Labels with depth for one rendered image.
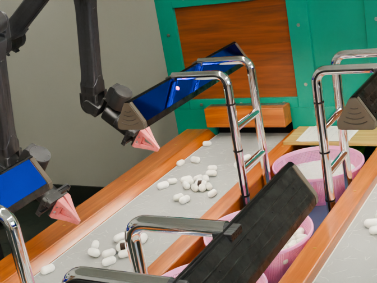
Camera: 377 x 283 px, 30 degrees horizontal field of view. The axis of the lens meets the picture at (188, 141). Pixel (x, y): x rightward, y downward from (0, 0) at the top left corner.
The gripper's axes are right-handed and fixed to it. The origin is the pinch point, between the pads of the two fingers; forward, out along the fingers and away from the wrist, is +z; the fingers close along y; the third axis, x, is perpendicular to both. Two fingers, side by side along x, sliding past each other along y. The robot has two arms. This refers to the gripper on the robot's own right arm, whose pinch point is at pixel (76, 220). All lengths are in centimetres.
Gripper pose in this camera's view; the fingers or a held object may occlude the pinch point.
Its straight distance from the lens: 185.9
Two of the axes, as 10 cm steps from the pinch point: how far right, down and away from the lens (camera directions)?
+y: 4.8, -3.4, 8.1
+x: -4.4, 7.1, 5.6
